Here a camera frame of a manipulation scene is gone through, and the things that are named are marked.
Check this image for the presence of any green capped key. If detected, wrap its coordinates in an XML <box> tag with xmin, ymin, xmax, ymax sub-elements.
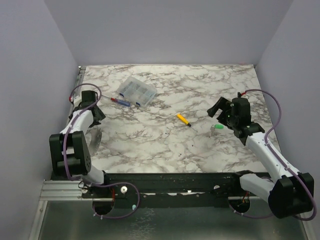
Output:
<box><xmin>210</xmin><ymin>124</ymin><xmax>224</xmax><ymax>133</ymax></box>

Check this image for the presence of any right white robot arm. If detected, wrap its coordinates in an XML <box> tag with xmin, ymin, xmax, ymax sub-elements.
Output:
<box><xmin>207</xmin><ymin>96</ymin><xmax>317</xmax><ymax>221</ymax></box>

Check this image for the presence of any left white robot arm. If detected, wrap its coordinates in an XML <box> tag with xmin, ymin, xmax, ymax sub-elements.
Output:
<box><xmin>49</xmin><ymin>90</ymin><xmax>111</xmax><ymax>198</ymax></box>

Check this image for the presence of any blue red screwdriver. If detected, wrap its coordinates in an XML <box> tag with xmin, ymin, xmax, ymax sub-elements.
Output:
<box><xmin>101</xmin><ymin>95</ymin><xmax>131</xmax><ymax>108</ymax></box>

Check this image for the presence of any clear plastic parts box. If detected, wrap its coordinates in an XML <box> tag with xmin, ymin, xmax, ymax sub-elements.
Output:
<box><xmin>116</xmin><ymin>76</ymin><xmax>157</xmax><ymax>107</ymax></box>

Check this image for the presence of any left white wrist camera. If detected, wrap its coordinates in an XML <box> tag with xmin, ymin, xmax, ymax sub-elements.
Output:
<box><xmin>69</xmin><ymin>95</ymin><xmax>82</xmax><ymax>108</ymax></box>

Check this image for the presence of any left aluminium side rail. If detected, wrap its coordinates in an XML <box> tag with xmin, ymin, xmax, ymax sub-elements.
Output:
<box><xmin>63</xmin><ymin>66</ymin><xmax>87</xmax><ymax>130</ymax></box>

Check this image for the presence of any yellow handled screwdriver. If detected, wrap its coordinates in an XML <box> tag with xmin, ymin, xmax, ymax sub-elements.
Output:
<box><xmin>176</xmin><ymin>113</ymin><xmax>196</xmax><ymax>131</ymax></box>

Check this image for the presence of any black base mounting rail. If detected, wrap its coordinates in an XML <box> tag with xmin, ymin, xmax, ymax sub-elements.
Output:
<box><xmin>82</xmin><ymin>173</ymin><xmax>252</xmax><ymax>213</ymax></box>

